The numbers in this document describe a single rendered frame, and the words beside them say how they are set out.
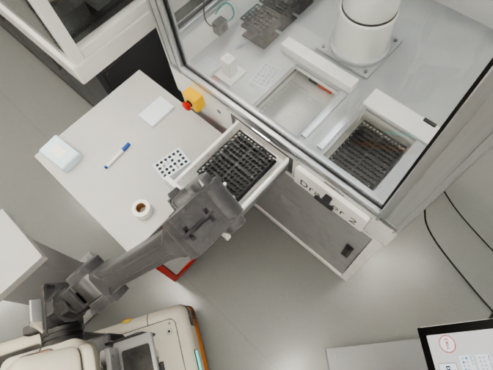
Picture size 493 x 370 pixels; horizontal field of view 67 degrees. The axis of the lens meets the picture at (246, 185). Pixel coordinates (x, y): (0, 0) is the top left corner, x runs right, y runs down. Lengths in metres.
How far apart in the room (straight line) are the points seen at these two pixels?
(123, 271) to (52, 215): 1.82
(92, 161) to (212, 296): 0.96
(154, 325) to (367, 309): 1.07
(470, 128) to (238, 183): 0.79
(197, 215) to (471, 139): 0.50
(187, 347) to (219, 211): 1.26
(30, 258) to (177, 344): 0.72
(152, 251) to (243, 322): 1.45
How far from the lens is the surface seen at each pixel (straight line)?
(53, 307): 0.96
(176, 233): 0.59
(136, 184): 1.52
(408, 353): 2.13
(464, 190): 2.50
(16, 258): 1.63
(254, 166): 1.31
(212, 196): 0.62
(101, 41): 1.76
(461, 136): 0.78
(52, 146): 1.70
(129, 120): 1.68
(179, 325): 1.84
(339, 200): 1.24
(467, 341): 1.11
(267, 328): 2.07
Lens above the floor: 2.06
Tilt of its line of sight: 66 degrees down
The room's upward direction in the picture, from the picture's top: 9 degrees counter-clockwise
